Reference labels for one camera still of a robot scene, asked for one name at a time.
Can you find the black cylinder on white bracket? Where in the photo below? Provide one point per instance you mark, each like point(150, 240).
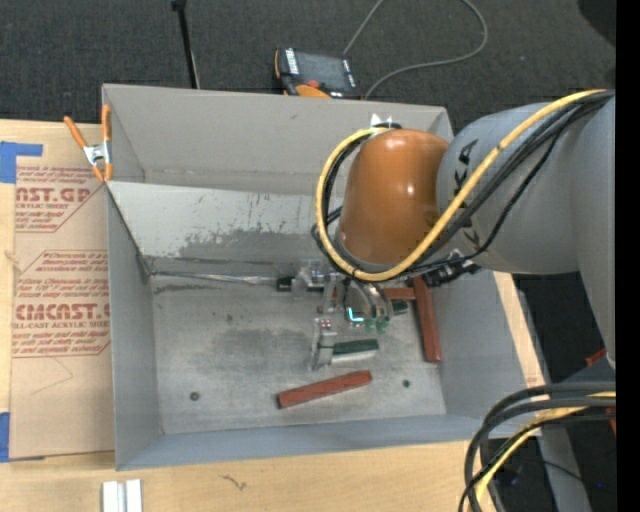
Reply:
point(445, 272)

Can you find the brown cardboard board, red print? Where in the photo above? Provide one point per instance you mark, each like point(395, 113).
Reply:
point(60, 350)

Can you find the dark green flat block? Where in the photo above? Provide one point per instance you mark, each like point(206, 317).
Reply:
point(356, 348)
point(400, 307)

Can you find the red-brown flat block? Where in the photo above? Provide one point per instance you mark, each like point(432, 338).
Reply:
point(325, 389)
point(428, 325)
point(399, 293)

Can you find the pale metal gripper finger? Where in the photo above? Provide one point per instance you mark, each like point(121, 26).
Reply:
point(305, 286)
point(322, 350)

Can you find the grey metal bin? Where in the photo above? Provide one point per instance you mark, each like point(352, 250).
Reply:
point(240, 340)

